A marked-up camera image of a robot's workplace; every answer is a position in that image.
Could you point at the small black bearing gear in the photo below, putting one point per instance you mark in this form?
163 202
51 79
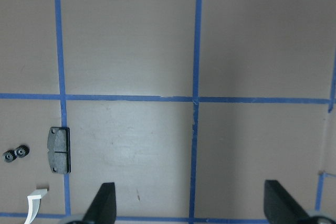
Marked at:
9 156
22 151

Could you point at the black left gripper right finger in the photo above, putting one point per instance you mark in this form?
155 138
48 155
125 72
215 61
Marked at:
279 204

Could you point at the white curved plastic part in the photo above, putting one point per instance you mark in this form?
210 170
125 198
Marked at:
34 200

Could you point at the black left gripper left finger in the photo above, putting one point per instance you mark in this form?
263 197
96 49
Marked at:
103 206

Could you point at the dark grey brake pad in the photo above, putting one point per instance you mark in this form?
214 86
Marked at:
58 146

